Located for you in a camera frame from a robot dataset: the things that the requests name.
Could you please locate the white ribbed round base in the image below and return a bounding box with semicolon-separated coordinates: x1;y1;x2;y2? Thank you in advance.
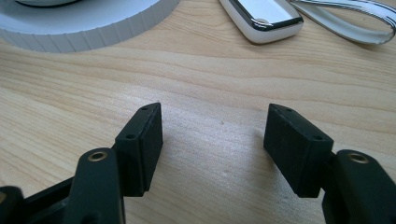
0;0;181;54

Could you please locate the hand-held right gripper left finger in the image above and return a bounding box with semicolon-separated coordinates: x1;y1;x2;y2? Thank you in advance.
63;102;164;224

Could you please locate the white chrome-rimmed rectangular device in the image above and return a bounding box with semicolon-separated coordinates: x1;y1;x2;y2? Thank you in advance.
219;0;304;45

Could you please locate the white looped strap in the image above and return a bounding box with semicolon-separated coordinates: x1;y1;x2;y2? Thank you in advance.
288;0;396;46

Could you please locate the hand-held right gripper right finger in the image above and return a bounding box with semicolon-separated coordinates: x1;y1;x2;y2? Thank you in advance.
262;103;396;224

